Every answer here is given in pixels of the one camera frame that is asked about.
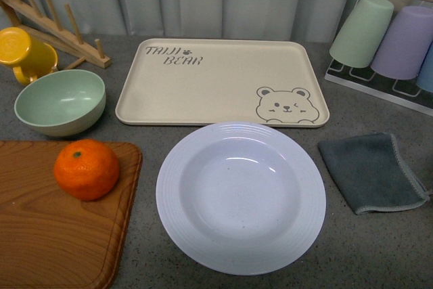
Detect wooden peg drying rack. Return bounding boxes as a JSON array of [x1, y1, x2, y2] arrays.
[[1, 0, 112, 69]]

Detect orange mandarin fruit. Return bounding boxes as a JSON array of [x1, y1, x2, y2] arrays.
[[53, 139, 120, 201]]

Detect blue plastic cup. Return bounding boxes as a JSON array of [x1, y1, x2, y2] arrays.
[[416, 51, 433, 93]]

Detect purple plastic cup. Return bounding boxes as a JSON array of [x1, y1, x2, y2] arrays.
[[371, 5, 432, 80]]

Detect yellow mug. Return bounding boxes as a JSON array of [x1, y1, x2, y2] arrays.
[[1, 27, 58, 86]]

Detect green plastic cup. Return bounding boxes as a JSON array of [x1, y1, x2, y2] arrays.
[[329, 0, 394, 68]]

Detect white round plate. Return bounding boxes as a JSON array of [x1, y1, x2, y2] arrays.
[[156, 123, 326, 275]]

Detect green bowl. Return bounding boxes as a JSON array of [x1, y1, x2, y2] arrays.
[[14, 69, 106, 137]]

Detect wooden cutting board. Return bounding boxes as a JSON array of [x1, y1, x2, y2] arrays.
[[1, 141, 142, 288]]

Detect beige bear tray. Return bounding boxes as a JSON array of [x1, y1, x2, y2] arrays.
[[116, 39, 329, 128]]

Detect grey folded cloth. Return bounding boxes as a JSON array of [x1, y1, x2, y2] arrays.
[[318, 133, 432, 215]]

